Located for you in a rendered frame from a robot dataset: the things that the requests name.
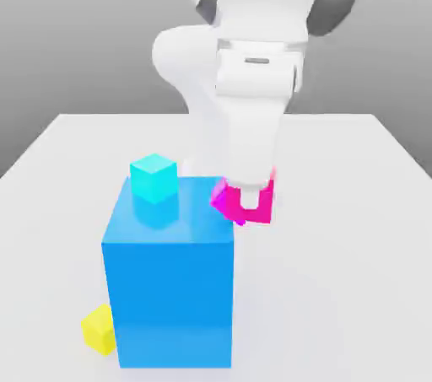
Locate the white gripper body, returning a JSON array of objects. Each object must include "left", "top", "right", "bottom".
[{"left": 222, "top": 95, "right": 289, "bottom": 188}]

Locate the small cyan cube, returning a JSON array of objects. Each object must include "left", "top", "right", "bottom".
[{"left": 129, "top": 153, "right": 179, "bottom": 205}]

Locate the small yellow cube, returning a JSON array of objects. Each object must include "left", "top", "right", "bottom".
[{"left": 80, "top": 303, "right": 118, "bottom": 357}]

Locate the small pink cube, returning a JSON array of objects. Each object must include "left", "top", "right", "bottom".
[{"left": 209, "top": 167, "right": 277, "bottom": 227}]

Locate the large blue box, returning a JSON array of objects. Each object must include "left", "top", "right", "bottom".
[{"left": 100, "top": 175, "right": 235, "bottom": 370}]

